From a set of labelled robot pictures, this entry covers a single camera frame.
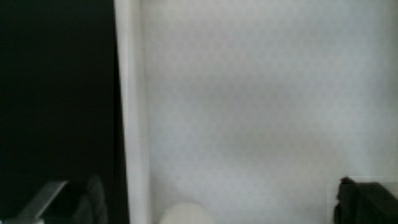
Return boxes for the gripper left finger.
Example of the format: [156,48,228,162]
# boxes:
[6,175,111,224]

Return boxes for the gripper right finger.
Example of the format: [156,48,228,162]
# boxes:
[332,177,398,224]

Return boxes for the white desk top tray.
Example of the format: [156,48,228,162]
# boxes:
[115,0,398,224]

